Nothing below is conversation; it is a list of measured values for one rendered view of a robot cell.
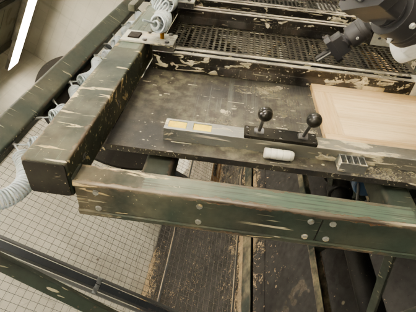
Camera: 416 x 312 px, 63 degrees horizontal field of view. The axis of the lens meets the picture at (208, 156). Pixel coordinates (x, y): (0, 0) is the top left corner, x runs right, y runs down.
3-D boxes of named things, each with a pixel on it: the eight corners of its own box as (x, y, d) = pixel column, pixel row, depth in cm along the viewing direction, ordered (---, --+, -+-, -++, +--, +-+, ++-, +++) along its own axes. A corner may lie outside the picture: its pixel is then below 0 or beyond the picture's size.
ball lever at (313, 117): (307, 145, 92) (324, 124, 80) (294, 144, 93) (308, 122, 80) (308, 133, 94) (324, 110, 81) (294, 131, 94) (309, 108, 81)
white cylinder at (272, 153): (263, 160, 91) (292, 164, 91) (265, 151, 89) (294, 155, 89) (262, 153, 93) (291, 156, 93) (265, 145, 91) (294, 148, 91)
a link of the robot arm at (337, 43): (335, 57, 141) (363, 39, 135) (340, 67, 134) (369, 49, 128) (320, 34, 136) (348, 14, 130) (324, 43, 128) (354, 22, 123)
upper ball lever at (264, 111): (264, 140, 93) (273, 118, 80) (250, 138, 93) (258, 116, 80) (265, 127, 94) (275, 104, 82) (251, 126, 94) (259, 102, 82)
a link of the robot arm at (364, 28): (366, 44, 132) (395, 25, 126) (360, 34, 123) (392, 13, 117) (352, 22, 135) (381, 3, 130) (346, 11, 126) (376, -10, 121)
